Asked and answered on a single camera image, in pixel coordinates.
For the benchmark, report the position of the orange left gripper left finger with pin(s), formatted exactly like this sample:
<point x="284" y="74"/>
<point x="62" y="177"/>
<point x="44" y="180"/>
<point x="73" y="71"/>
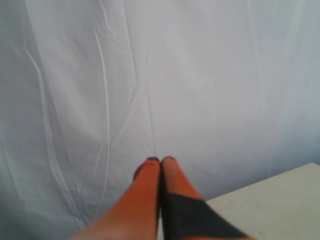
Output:
<point x="135" y="215"/>

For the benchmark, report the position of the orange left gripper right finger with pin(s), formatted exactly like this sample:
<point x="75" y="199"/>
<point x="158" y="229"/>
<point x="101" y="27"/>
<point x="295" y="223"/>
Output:
<point x="185" y="213"/>

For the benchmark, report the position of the white backdrop sheet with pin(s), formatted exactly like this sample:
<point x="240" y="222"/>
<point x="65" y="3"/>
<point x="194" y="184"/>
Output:
<point x="91" y="88"/>

